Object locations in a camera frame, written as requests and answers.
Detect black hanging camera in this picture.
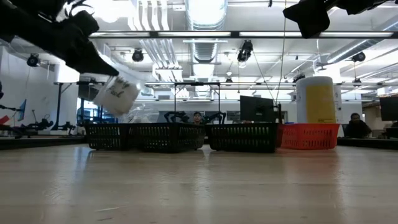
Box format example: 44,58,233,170
237,39,254,63

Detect black monitor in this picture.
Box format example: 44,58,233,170
239,95,275,123
379,96,398,121

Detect black metal gantry frame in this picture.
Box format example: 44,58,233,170
88,30,398,40

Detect black background robot arms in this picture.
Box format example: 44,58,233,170
0,104,75,139

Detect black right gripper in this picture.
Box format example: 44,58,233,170
282,0,388,39

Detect white yellow wipes canister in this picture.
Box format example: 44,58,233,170
295,76,343,124

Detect black metal workstation frame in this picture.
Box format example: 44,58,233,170
53,81,222,131

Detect red and blue board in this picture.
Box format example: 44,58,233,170
0,99,27,126

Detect red plastic basket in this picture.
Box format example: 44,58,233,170
277,123,341,151

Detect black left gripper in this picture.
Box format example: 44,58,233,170
0,0,120,77

